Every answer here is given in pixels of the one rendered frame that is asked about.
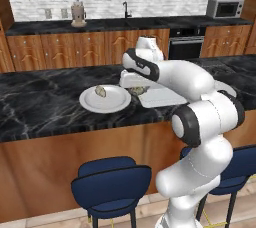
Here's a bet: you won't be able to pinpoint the wooden kitchen island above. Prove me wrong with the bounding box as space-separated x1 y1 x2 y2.
0 109 256 224

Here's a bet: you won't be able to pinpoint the grey microwave oven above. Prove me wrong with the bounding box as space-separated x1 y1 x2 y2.
205 0 246 20

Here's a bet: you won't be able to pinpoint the black oven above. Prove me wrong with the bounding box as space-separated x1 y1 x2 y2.
168 26 206 61

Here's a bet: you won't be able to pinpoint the blue bar stool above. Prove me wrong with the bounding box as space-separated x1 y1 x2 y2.
179 144 256 228
70 156 153 228

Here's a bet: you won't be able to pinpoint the wooden lower cupboards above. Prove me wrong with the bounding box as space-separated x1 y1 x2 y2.
5 27 171 73
199 24 256 59

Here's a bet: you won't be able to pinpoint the black sink tap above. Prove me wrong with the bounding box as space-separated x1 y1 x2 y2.
122 1 133 19

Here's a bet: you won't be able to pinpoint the white round plate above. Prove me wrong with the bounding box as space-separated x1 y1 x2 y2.
78 84 132 114

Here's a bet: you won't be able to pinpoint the pale dumpling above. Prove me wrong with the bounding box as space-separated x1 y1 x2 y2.
94 85 108 99
128 86 151 97

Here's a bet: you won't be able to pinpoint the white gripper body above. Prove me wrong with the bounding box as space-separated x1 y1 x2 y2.
119 70 157 90

